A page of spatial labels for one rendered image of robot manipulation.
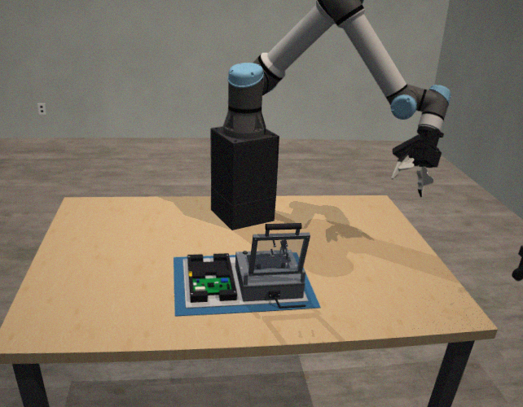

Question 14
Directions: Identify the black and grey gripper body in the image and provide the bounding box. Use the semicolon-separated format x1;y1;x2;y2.
410;126;444;168

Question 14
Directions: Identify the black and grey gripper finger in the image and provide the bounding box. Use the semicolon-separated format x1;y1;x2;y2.
416;164;433;197
391;147;414;179

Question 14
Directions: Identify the green circuit board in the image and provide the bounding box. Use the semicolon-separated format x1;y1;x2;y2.
193;278;231;293

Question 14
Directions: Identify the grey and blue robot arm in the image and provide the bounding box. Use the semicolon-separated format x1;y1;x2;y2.
223;0;450;139

